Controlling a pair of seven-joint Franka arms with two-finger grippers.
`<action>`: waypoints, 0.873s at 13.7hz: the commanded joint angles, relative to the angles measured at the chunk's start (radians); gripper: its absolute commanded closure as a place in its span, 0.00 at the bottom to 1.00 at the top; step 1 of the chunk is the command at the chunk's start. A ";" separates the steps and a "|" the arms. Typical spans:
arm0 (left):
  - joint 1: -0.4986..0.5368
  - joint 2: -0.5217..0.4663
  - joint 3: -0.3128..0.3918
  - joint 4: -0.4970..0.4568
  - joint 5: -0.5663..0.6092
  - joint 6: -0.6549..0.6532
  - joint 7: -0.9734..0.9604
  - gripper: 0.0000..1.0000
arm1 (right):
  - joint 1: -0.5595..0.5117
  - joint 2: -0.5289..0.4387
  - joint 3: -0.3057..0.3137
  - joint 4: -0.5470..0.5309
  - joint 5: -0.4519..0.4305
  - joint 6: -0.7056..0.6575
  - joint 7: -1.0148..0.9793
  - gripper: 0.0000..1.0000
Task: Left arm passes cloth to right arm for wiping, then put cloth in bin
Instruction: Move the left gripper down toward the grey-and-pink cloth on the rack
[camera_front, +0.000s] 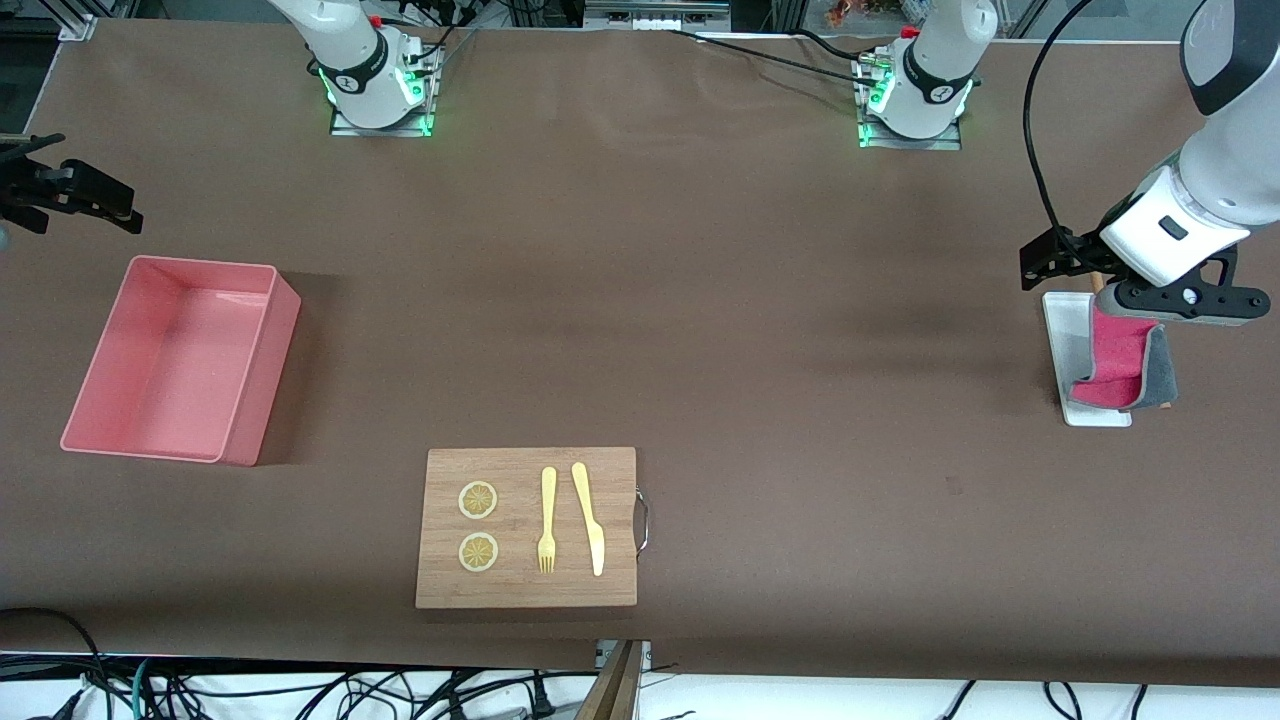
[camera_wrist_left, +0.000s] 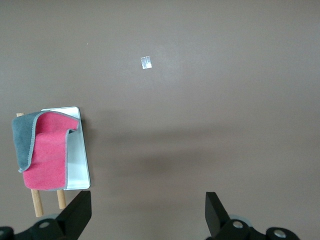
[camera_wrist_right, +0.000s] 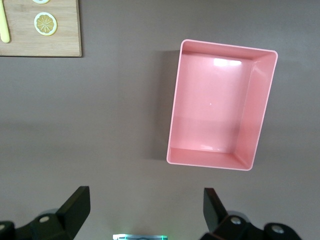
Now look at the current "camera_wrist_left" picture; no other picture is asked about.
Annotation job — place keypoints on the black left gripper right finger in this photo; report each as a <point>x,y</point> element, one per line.
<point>215,215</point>

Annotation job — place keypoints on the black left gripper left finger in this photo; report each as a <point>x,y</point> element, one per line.
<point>75,215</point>

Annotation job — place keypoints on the pink and grey microfibre cloth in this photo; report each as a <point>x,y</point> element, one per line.
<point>47,162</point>

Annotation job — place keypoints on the white rectangular rack tray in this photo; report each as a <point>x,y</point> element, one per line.
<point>77,162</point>

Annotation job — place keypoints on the small clear tape piece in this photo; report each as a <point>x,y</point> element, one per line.
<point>146,62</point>

